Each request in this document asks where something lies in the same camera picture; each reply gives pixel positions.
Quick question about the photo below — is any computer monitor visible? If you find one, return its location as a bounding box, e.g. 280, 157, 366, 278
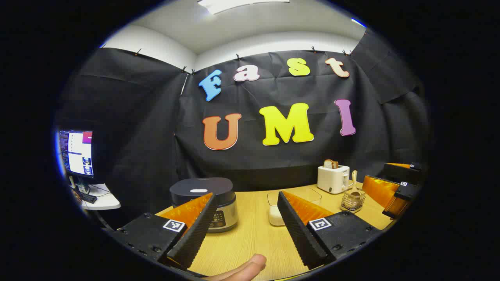
59, 130, 94, 184

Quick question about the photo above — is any black and silver rice cooker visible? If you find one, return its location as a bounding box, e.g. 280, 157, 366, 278
170, 177, 239, 233

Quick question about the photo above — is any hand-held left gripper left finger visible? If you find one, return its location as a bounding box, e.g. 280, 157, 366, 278
111, 192, 218, 270

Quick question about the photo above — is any white toaster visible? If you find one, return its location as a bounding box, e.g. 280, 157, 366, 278
317, 164, 350, 194

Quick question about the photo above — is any wire chopstick holder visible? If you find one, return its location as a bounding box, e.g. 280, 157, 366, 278
340, 189, 366, 213

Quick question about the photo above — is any black keyboard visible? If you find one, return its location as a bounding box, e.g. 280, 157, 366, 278
74, 189, 98, 204

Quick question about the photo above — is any clear plastic container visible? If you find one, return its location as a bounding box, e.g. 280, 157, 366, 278
267, 189, 323, 227

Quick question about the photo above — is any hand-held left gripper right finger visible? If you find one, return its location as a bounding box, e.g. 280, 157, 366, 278
277, 190, 381, 270

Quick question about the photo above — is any wooden spoon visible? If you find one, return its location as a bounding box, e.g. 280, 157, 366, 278
349, 170, 362, 197

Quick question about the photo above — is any white side table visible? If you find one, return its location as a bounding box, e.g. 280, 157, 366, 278
72, 183, 121, 211

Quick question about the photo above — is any black backdrop cloth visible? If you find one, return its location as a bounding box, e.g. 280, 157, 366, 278
55, 29, 432, 227

